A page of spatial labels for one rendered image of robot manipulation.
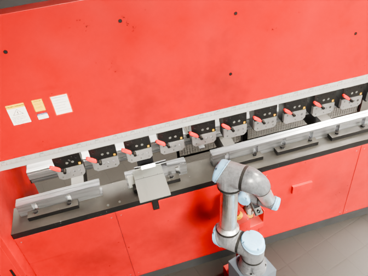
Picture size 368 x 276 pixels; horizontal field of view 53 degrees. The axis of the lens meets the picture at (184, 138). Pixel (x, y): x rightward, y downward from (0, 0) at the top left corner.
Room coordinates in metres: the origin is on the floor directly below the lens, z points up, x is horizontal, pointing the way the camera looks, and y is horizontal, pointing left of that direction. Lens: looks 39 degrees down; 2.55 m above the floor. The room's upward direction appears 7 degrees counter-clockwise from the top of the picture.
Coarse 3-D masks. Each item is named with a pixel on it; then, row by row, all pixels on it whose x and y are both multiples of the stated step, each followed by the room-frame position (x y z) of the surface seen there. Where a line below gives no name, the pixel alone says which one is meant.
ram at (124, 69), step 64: (64, 0) 1.65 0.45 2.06; (128, 0) 1.67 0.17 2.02; (192, 0) 1.73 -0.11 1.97; (256, 0) 1.79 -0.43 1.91; (320, 0) 1.86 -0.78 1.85; (0, 64) 1.55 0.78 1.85; (64, 64) 1.60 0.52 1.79; (128, 64) 1.66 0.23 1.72; (192, 64) 1.72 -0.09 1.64; (256, 64) 1.80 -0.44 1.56; (320, 64) 1.88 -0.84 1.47; (0, 128) 1.52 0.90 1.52; (64, 128) 1.58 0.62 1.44; (128, 128) 1.64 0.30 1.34
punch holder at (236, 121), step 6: (234, 114) 1.77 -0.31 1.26; (240, 114) 1.77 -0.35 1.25; (222, 120) 1.77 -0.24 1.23; (228, 120) 1.76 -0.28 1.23; (234, 120) 1.77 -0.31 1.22; (240, 120) 1.77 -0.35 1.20; (234, 126) 1.77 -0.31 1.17; (240, 126) 1.77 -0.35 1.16; (246, 126) 1.78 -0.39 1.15; (222, 132) 1.78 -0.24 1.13; (228, 132) 1.76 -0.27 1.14; (234, 132) 1.76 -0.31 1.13; (240, 132) 1.77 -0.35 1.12; (228, 138) 1.76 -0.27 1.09
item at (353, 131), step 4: (364, 124) 1.96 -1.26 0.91; (348, 128) 1.94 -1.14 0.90; (352, 128) 1.94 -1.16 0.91; (356, 128) 1.93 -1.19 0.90; (360, 128) 1.93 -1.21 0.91; (364, 128) 1.92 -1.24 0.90; (340, 132) 1.91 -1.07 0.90; (344, 132) 1.91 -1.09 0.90; (348, 132) 1.90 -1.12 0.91; (352, 132) 1.90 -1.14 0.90; (356, 132) 1.90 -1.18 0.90; (360, 132) 1.90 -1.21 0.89; (364, 132) 1.91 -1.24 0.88; (328, 136) 1.90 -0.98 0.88; (332, 136) 1.87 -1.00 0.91; (336, 136) 1.87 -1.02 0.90; (340, 136) 1.87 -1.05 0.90; (344, 136) 1.88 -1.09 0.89; (348, 136) 1.89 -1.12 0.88; (332, 140) 1.86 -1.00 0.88
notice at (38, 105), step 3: (39, 99) 1.57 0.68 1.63; (33, 102) 1.56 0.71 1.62; (36, 102) 1.56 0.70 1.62; (39, 102) 1.57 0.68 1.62; (42, 102) 1.57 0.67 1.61; (33, 105) 1.56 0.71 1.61; (36, 105) 1.56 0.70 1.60; (39, 105) 1.57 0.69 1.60; (42, 105) 1.57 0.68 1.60; (36, 108) 1.56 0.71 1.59; (39, 108) 1.56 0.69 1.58; (42, 108) 1.57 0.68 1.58; (36, 111) 1.56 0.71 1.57
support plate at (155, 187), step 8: (152, 168) 1.67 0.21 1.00; (160, 168) 1.66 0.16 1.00; (136, 176) 1.61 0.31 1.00; (144, 176) 1.60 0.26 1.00; (152, 176) 1.59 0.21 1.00; (160, 176) 1.59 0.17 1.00; (136, 184) 1.55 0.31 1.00; (144, 184) 1.54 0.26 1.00; (152, 184) 1.53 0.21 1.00; (160, 184) 1.52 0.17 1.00; (144, 192) 1.47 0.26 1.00; (152, 192) 1.46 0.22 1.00; (160, 192) 1.46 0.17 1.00; (168, 192) 1.45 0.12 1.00; (144, 200) 1.41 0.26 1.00
